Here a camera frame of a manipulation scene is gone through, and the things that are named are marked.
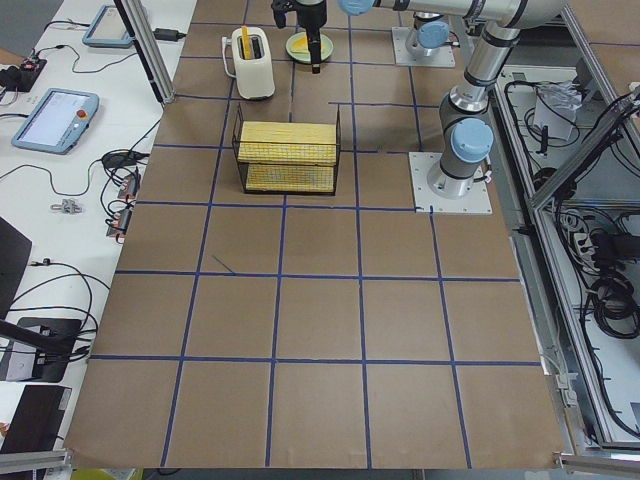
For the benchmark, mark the black monitor stand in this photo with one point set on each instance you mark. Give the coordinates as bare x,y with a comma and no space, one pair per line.
38,349

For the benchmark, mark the near blue teach pendant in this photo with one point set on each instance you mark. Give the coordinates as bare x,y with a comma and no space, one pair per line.
57,122

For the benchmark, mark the blue teach pendant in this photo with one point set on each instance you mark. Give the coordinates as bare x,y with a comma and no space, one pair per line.
57,122
107,30

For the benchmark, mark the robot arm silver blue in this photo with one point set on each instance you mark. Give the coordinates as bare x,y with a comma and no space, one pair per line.
430,41
468,139

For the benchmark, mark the far blue teach pendant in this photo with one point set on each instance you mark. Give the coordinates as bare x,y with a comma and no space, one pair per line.
107,30

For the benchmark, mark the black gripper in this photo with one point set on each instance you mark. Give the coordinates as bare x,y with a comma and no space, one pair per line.
311,19

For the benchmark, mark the small electronics board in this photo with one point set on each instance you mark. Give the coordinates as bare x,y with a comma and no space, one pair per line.
120,209

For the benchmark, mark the yellow toast slice on plate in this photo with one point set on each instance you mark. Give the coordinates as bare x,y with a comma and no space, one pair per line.
298,44

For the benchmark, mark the black power adapter brick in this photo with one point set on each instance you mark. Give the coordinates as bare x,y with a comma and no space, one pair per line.
164,34

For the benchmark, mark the white two-slot toaster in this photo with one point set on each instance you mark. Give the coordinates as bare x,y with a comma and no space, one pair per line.
254,78

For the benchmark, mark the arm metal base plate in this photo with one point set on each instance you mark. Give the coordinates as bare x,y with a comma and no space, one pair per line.
434,192
413,54

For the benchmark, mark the aluminium frame post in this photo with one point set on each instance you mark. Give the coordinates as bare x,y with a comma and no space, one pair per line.
137,25

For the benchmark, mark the yellow toast slice in toaster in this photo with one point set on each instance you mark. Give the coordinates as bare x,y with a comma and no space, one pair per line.
246,43

